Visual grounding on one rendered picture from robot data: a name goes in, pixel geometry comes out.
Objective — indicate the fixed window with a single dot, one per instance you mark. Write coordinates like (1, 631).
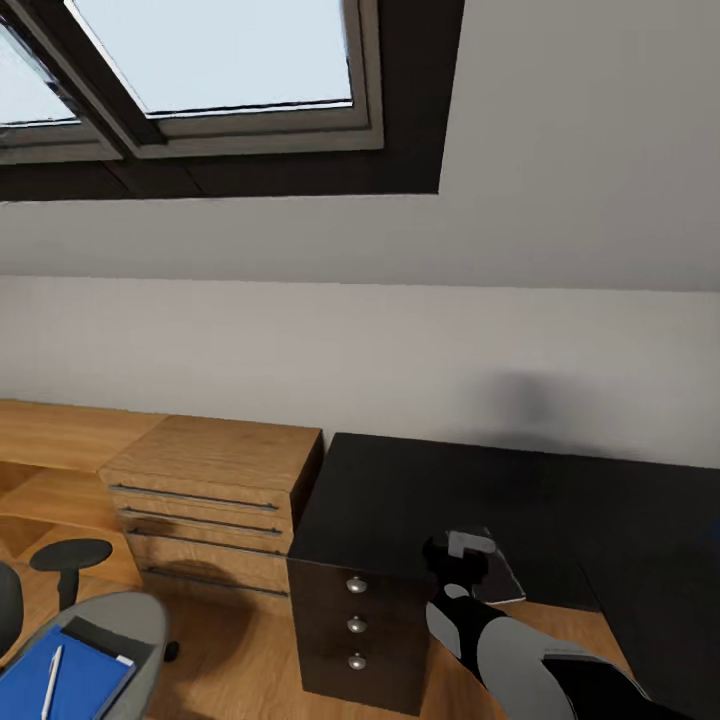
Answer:
(182, 99)

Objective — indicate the cabinet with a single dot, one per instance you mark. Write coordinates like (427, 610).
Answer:
(209, 507)
(361, 638)

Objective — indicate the desk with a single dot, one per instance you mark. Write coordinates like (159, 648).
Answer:
(637, 541)

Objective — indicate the folder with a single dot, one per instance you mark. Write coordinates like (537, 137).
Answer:
(88, 679)

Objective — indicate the swivel chair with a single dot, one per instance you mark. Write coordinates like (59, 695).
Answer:
(134, 624)

